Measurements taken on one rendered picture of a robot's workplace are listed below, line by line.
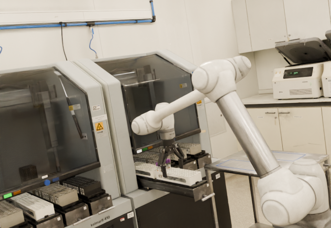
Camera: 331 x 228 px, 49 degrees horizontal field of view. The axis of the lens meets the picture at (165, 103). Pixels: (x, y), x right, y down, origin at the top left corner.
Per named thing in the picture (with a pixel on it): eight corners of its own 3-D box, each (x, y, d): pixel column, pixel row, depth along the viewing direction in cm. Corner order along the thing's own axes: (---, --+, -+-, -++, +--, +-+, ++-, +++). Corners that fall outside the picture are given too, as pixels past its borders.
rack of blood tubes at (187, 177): (156, 180, 222) (154, 171, 222) (168, 176, 229) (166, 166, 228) (190, 188, 200) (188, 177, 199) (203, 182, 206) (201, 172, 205)
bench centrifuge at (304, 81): (272, 100, 423) (265, 45, 417) (301, 91, 461) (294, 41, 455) (318, 99, 380) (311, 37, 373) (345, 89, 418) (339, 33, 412)
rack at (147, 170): (126, 175, 246) (125, 166, 246) (138, 170, 253) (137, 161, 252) (154, 180, 224) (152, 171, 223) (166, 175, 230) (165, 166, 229)
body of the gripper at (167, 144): (166, 140, 209) (169, 156, 210) (177, 137, 214) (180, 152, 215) (158, 140, 214) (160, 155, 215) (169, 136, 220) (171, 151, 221)
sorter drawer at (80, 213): (21, 203, 243) (18, 190, 242) (41, 196, 252) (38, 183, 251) (70, 228, 188) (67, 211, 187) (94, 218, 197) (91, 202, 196)
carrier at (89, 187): (100, 190, 216) (98, 180, 215) (102, 190, 214) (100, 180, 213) (82, 197, 208) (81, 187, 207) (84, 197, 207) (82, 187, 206)
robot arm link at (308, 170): (335, 203, 164) (329, 155, 162) (319, 219, 151) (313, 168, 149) (300, 198, 175) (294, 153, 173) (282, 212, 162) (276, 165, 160)
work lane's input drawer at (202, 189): (123, 184, 248) (120, 172, 247) (139, 178, 257) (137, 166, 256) (200, 204, 193) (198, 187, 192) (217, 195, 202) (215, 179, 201)
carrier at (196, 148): (199, 151, 271) (198, 143, 270) (201, 151, 269) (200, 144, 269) (188, 155, 264) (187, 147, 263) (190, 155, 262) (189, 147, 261)
